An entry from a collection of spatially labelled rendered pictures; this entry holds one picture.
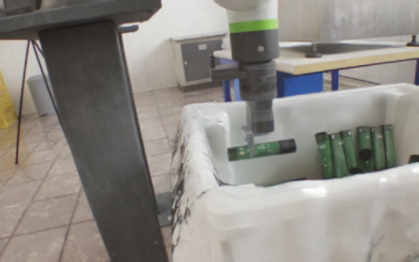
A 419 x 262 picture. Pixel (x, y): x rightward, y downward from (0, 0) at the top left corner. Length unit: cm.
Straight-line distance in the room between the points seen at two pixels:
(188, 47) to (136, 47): 100
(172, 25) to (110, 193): 425
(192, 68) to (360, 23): 325
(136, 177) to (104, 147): 8
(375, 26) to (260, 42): 63
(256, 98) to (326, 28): 47
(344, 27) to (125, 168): 77
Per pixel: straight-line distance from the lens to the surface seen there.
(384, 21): 109
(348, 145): 73
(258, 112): 53
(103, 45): 46
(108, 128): 48
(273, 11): 51
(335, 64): 85
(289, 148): 59
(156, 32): 463
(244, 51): 49
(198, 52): 404
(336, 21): 94
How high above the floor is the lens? 86
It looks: 21 degrees down
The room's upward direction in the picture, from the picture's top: 7 degrees counter-clockwise
